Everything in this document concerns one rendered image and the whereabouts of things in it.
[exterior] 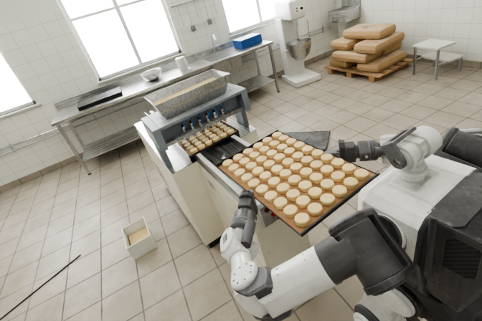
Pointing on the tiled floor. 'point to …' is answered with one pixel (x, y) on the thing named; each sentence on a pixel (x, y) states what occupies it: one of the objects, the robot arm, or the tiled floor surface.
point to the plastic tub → (138, 238)
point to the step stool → (437, 54)
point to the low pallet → (369, 72)
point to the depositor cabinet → (193, 183)
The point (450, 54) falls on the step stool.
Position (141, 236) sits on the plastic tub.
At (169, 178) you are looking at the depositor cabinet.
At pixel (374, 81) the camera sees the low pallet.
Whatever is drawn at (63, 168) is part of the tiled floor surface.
